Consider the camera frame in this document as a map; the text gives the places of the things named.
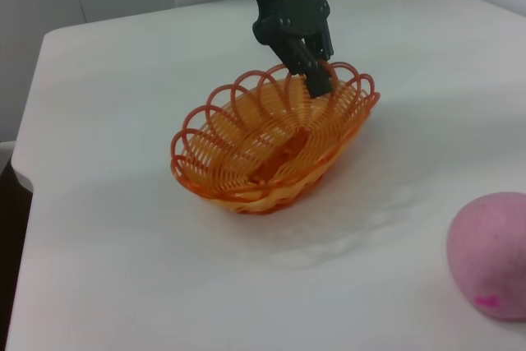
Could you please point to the orange woven plastic basket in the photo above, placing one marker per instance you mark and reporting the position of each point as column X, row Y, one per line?
column 263, row 149

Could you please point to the pink plush peach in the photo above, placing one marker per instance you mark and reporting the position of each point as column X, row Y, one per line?
column 493, row 252

